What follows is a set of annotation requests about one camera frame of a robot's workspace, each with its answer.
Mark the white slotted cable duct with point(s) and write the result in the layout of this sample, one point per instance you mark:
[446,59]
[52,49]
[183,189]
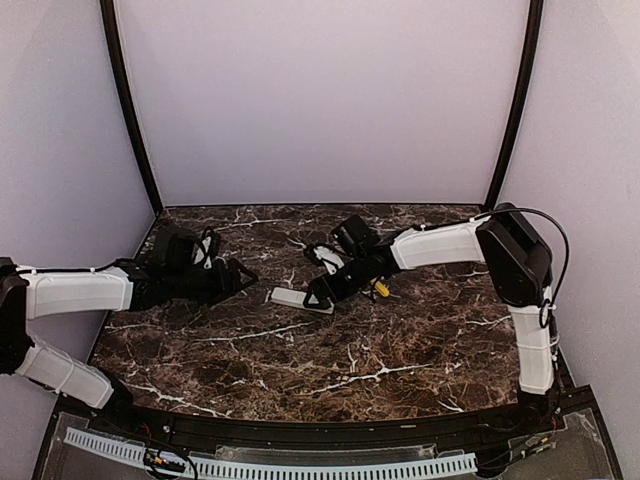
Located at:
[254,463]

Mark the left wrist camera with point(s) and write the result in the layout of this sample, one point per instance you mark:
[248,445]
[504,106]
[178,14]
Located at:
[206,252]

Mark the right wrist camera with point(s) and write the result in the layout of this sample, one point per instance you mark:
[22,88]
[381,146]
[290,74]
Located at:
[322,255]

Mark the yellow handled screwdriver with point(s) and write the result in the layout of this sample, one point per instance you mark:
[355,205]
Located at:
[380,288]

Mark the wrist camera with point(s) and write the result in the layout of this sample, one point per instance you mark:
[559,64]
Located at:
[206,252]
[322,255]

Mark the white slim remote control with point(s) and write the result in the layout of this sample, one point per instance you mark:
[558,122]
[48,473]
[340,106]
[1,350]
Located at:
[291,298]

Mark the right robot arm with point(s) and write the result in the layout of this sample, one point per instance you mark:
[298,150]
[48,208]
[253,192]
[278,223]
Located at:
[518,259]

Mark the black front rail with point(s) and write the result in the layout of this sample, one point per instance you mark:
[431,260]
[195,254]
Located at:
[482,429]

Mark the right black frame post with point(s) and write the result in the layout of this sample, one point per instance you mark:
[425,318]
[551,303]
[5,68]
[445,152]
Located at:
[524,73]

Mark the black frame post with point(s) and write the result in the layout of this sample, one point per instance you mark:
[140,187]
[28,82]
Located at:
[524,73]
[126,101]

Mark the left black frame post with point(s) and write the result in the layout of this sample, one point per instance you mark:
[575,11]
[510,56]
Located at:
[126,101]

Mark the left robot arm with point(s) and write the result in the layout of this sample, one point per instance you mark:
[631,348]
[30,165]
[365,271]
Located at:
[180,264]

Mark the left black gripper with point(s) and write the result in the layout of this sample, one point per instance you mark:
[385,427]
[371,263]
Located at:
[225,289]

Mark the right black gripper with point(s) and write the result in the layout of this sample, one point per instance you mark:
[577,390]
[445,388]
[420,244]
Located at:
[321,291]

